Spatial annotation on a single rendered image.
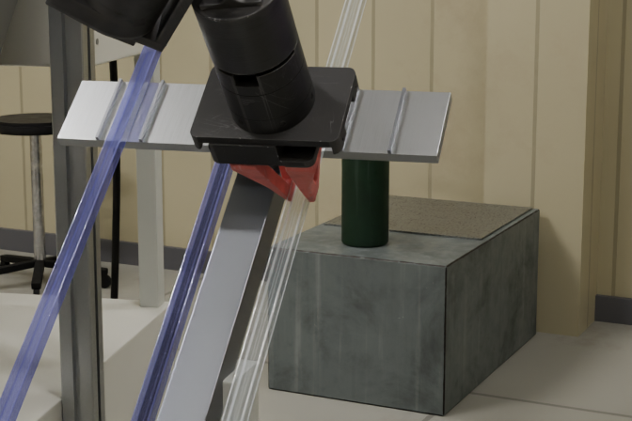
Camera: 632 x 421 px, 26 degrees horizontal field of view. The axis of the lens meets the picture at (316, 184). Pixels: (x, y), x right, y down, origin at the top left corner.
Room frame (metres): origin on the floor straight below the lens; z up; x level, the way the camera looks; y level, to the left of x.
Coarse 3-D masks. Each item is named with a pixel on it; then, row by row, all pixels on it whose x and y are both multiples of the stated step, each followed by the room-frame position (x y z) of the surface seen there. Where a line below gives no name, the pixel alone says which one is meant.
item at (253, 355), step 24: (360, 0) 1.09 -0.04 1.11; (336, 48) 1.05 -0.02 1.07; (288, 216) 0.93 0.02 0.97; (288, 240) 0.92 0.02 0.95; (288, 264) 0.90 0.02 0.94; (264, 288) 0.89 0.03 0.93; (264, 312) 0.87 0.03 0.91; (264, 336) 0.86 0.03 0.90; (240, 360) 0.85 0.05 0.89; (264, 360) 0.86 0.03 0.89; (240, 384) 0.83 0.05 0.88; (240, 408) 0.82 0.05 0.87
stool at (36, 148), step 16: (0, 128) 4.37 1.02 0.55; (16, 128) 4.35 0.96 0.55; (32, 128) 4.34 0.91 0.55; (48, 128) 4.36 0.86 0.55; (32, 144) 4.47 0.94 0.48; (32, 160) 4.47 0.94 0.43; (32, 176) 4.47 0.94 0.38; (32, 192) 4.48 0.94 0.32; (32, 208) 4.48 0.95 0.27; (0, 256) 4.64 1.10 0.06; (16, 256) 4.60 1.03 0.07; (0, 272) 4.41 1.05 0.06; (32, 288) 4.26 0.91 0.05
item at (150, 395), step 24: (216, 168) 1.11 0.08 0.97; (216, 192) 1.09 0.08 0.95; (216, 216) 1.08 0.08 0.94; (192, 240) 1.06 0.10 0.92; (192, 264) 1.04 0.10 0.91; (192, 288) 1.03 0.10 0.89; (168, 312) 1.01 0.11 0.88; (168, 336) 0.99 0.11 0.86; (168, 360) 0.98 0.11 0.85; (144, 384) 0.96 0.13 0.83; (144, 408) 0.95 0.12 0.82
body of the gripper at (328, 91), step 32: (288, 64) 0.85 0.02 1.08; (224, 96) 0.91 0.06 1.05; (256, 96) 0.85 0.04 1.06; (288, 96) 0.86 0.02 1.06; (320, 96) 0.89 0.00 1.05; (352, 96) 0.90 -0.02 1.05; (192, 128) 0.89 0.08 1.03; (224, 128) 0.89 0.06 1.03; (256, 128) 0.88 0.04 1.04; (288, 128) 0.88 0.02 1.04; (320, 128) 0.87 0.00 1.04
